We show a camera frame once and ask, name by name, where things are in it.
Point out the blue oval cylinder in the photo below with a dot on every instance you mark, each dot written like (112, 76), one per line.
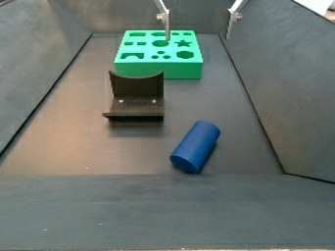
(194, 149)

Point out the black cradle fixture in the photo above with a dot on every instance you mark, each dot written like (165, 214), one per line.
(138, 96)

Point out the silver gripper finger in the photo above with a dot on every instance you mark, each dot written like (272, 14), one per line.
(236, 15)
(164, 16)

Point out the green shape sorter block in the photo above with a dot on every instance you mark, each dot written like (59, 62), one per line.
(146, 53)

